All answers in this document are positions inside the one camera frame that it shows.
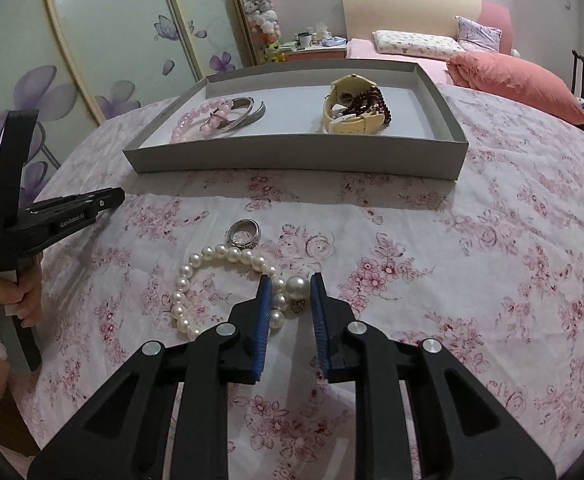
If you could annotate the flower print sliding wardrobe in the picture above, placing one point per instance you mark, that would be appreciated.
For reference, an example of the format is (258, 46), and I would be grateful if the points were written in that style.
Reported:
(97, 25)

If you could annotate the folded pink quilt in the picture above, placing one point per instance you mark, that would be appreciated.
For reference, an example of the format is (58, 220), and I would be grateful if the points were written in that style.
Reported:
(516, 85)

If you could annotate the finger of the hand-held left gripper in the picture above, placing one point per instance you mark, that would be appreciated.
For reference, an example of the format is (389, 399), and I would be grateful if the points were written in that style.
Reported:
(102, 197)
(9, 170)

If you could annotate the white patterned pillow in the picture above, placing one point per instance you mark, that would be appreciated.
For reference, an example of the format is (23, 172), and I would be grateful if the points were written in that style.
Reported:
(416, 44)

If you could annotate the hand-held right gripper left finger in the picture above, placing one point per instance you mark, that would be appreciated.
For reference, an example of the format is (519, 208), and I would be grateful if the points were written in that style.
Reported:
(264, 330)

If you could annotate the silver bangle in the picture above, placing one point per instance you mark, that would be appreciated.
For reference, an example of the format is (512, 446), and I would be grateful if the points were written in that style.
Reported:
(244, 117)

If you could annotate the person's left hand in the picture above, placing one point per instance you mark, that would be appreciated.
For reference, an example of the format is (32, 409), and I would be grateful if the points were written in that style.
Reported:
(27, 290)

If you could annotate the pink nightstand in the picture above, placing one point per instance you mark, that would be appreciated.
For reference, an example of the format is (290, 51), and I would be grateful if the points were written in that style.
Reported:
(317, 52)

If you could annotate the pink bed sheet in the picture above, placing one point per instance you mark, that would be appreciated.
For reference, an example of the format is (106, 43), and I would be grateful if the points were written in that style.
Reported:
(359, 50)

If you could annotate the purple patterned pillow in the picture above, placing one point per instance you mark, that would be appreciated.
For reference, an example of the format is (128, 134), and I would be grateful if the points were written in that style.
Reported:
(479, 35)

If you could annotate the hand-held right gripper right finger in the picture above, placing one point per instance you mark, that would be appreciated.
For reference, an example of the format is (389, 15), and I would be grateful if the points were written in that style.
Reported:
(320, 330)

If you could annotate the cream wrist watch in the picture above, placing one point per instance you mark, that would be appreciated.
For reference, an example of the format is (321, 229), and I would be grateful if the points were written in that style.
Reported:
(351, 122)

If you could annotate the grey cardboard tray box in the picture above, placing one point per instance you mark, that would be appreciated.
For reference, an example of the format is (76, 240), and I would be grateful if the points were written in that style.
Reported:
(292, 160)

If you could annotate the stack of plush toys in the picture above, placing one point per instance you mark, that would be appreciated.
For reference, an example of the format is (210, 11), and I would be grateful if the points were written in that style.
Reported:
(263, 15)

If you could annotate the cream and pink headboard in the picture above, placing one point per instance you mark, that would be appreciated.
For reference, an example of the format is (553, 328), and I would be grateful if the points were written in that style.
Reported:
(401, 7)

